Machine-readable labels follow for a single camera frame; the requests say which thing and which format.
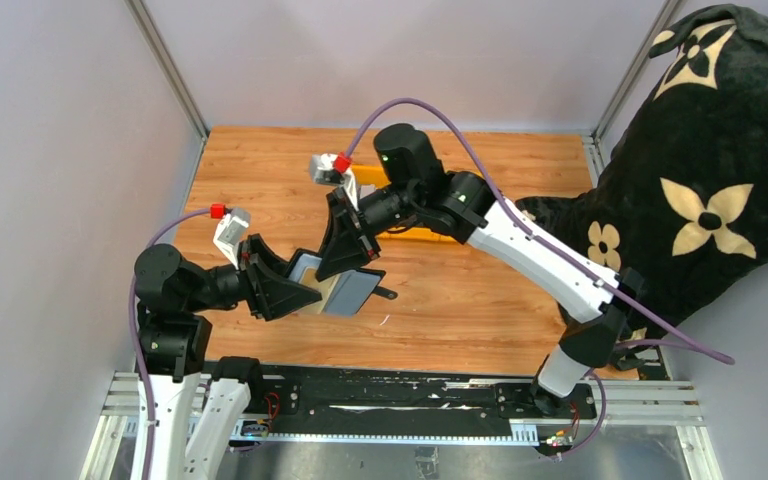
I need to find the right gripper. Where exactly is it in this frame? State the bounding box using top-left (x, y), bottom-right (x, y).
top-left (313, 184), bottom-right (421, 281)

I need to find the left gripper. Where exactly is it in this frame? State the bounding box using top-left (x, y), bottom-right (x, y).
top-left (185, 231), bottom-right (323, 317)

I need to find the black leather card holder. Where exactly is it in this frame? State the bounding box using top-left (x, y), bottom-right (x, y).
top-left (287, 249), bottom-right (398, 317)

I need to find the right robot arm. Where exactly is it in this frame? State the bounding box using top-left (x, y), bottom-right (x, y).
top-left (309, 123), bottom-right (641, 418)

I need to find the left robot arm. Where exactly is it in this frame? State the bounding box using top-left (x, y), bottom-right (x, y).
top-left (132, 235), bottom-right (322, 479)

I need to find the yellow three-compartment bin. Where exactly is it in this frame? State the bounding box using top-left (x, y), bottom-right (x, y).
top-left (352, 166), bottom-right (495, 244)

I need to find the black floral blanket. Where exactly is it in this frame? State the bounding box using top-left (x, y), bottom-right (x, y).
top-left (515, 3), bottom-right (768, 372)

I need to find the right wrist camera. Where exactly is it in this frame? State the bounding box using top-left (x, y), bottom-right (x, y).
top-left (308, 153), bottom-right (359, 207)

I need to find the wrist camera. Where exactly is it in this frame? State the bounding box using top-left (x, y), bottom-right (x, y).
top-left (308, 153), bottom-right (359, 207)
top-left (213, 207), bottom-right (251, 267)

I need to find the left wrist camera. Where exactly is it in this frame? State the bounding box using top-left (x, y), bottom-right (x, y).
top-left (213, 207), bottom-right (251, 267)

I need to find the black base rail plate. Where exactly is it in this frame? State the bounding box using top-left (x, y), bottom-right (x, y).
top-left (244, 364), bottom-right (599, 440)

